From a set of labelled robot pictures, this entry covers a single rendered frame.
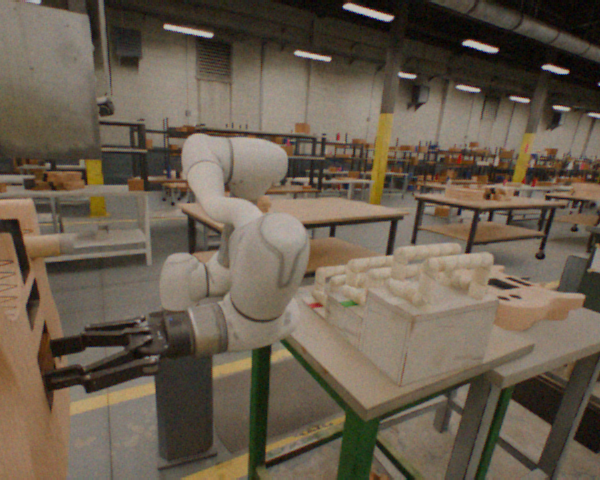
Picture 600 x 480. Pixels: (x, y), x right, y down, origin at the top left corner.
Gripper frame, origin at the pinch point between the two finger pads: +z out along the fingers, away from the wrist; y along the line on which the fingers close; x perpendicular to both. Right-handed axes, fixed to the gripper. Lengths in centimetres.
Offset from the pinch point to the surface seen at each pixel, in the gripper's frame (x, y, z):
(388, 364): -13, -9, -63
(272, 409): -117, 72, -83
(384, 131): 25, 697, -742
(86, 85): 37.6, -4.8, -9.4
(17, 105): 35.2, -5.0, -3.1
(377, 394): -16, -13, -57
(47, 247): 15.6, 7.2, -1.5
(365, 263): 1, 13, -72
